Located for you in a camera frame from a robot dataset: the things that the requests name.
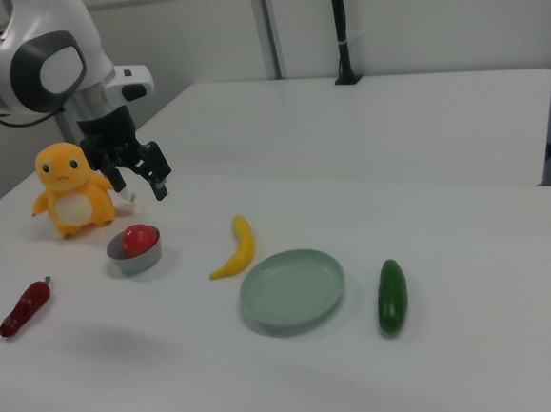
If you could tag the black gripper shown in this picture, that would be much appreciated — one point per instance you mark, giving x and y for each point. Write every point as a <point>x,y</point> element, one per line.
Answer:
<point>110,138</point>

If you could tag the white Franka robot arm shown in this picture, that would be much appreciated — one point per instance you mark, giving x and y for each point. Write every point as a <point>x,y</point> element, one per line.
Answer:
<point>31,68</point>

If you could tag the green plastic plate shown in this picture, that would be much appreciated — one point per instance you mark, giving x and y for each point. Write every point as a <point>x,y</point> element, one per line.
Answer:
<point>292,289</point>

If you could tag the red tomato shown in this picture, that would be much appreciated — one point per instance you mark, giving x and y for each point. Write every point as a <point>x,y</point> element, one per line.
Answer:
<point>139,240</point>

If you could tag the orange plush toy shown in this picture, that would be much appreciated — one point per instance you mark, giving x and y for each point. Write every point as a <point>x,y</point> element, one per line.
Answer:
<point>71,193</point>

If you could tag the grey metal bowl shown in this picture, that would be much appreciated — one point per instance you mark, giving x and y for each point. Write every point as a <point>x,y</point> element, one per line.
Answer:
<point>139,260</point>

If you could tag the yellow banana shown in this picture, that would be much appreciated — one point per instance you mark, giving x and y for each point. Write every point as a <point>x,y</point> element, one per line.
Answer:
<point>241,251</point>

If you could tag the red chili pepper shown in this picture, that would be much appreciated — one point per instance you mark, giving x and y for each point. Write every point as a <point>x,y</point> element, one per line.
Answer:
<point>26,309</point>

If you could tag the green cucumber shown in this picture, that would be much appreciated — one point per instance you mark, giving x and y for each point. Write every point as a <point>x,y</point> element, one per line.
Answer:
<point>391,299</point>

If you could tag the black camera stand pole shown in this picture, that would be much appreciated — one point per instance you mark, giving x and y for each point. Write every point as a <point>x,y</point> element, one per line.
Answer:
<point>341,24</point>

